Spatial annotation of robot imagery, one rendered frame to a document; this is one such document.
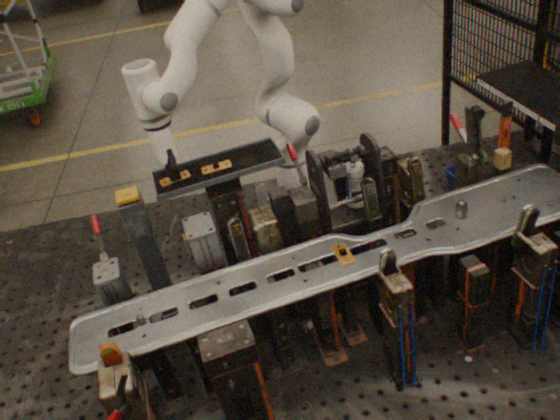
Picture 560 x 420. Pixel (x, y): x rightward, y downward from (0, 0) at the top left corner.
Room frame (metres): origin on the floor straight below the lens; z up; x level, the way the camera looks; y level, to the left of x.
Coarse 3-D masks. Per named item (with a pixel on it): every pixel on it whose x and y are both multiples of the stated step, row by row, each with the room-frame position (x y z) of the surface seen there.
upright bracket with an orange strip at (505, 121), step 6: (510, 102) 1.35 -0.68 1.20; (504, 108) 1.34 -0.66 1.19; (510, 108) 1.35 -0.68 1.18; (504, 114) 1.34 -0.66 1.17; (510, 114) 1.35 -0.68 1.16; (504, 120) 1.34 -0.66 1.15; (510, 120) 1.35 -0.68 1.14; (504, 126) 1.34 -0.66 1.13; (510, 126) 1.35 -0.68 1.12; (504, 132) 1.34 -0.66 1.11; (498, 138) 1.35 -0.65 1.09; (504, 138) 1.35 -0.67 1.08; (498, 144) 1.35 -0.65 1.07; (504, 144) 1.34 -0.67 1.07
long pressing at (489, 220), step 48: (480, 192) 1.23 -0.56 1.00; (528, 192) 1.19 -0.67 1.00; (336, 240) 1.15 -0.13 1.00; (432, 240) 1.08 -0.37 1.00; (480, 240) 1.05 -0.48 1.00; (192, 288) 1.08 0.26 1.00; (288, 288) 1.01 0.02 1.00; (336, 288) 0.99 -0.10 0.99; (96, 336) 0.98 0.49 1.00; (192, 336) 0.92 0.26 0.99
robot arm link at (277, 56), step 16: (240, 0) 1.64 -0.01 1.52; (256, 16) 1.62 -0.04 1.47; (272, 16) 1.64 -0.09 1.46; (256, 32) 1.61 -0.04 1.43; (272, 32) 1.60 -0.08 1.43; (288, 32) 1.63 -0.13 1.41; (272, 48) 1.58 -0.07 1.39; (288, 48) 1.59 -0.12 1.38; (272, 64) 1.59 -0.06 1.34; (288, 64) 1.59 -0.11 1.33; (272, 80) 1.60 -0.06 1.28; (288, 80) 1.62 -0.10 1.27; (272, 96) 1.66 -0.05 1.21; (256, 112) 1.68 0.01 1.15
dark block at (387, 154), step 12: (384, 156) 1.33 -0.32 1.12; (396, 156) 1.32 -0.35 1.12; (384, 168) 1.31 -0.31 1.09; (396, 168) 1.32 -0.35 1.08; (384, 180) 1.31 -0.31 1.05; (396, 180) 1.32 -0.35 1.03; (396, 192) 1.32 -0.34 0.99; (396, 204) 1.32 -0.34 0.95; (384, 216) 1.32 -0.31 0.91; (396, 216) 1.32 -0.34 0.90; (384, 228) 1.32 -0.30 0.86; (384, 240) 1.33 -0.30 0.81
